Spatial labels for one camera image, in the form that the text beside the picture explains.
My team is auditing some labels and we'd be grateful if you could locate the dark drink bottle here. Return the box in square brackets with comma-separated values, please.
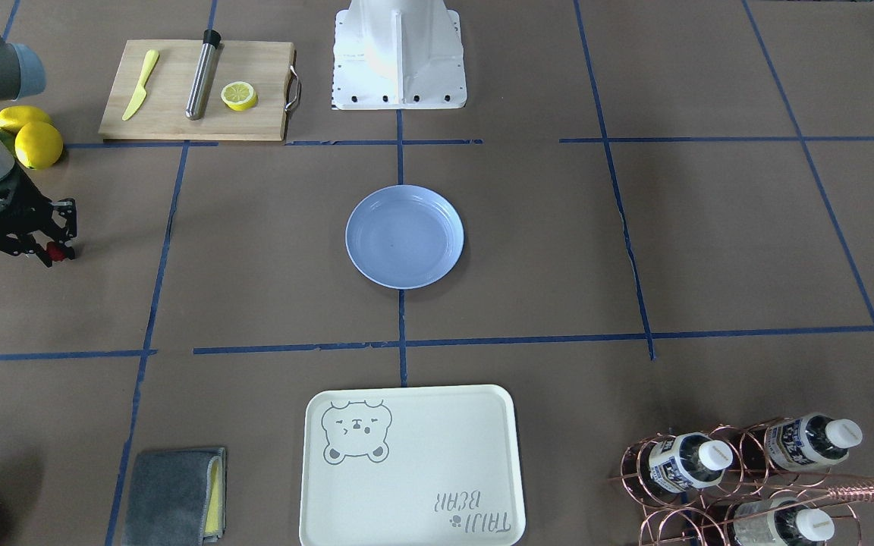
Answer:
[763, 413, 864, 472]
[726, 497, 836, 545]
[639, 432, 735, 498]

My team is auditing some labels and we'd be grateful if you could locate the cream bear tray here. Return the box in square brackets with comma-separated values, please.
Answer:
[299, 384, 527, 545]

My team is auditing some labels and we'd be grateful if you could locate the yellow plastic knife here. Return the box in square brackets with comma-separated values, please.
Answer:
[121, 49, 160, 121]

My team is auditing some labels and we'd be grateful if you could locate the blue plastic plate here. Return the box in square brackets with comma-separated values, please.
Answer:
[344, 184, 465, 290]

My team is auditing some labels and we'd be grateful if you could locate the whole yellow lemon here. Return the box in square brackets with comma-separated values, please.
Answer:
[14, 121, 64, 170]
[0, 105, 52, 135]

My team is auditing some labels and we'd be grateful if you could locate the half lemon slice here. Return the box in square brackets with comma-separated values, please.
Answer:
[221, 80, 258, 111]

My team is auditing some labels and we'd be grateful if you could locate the grey folded cloth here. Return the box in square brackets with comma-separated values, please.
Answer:
[121, 446, 228, 545]

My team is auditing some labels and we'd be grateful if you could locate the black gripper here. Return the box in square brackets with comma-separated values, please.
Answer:
[0, 177, 77, 268]

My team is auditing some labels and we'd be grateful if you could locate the wooden cutting board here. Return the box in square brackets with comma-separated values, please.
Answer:
[98, 39, 303, 143]

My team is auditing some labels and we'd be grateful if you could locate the copper wire bottle rack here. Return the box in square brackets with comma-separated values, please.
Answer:
[607, 433, 874, 545]

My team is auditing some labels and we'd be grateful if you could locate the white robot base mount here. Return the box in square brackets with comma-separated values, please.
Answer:
[331, 1, 468, 111]

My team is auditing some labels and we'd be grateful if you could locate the red strawberry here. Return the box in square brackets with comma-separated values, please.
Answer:
[46, 241, 72, 262]

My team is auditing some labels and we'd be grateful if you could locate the green lime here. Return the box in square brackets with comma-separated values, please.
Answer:
[0, 129, 15, 155]

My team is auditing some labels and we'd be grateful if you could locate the steel cylinder tool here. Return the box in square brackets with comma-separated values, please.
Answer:
[184, 29, 222, 121]

